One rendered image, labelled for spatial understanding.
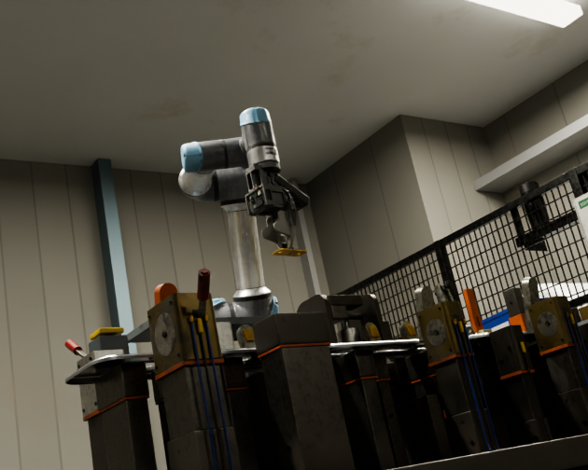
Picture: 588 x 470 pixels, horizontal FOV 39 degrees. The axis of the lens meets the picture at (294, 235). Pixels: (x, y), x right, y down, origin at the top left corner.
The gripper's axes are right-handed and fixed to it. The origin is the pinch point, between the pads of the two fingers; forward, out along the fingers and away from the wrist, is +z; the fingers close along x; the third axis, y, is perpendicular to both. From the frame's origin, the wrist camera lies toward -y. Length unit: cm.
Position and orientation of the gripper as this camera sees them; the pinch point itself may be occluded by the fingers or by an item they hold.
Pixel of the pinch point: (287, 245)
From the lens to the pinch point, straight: 196.0
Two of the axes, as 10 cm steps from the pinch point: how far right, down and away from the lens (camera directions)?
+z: 2.0, 9.3, -3.2
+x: 6.3, -3.7, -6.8
